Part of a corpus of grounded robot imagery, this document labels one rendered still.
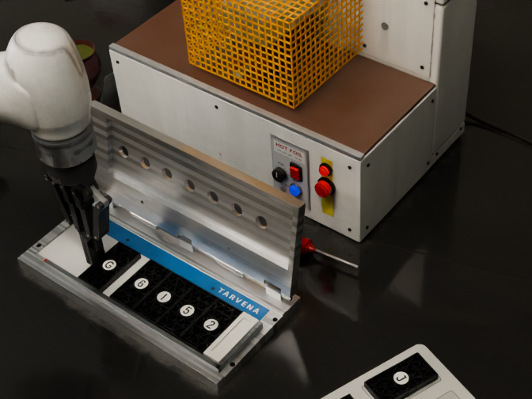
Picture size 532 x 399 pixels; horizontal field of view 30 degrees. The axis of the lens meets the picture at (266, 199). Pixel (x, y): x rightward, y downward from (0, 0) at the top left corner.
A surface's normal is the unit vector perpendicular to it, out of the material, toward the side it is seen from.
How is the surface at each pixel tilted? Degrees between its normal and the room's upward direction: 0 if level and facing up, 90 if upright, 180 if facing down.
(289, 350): 0
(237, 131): 90
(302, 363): 0
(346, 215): 90
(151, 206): 79
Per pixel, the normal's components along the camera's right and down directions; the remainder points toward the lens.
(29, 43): -0.02, -0.54
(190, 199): -0.61, 0.42
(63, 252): -0.06, -0.72
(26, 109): -0.19, 0.69
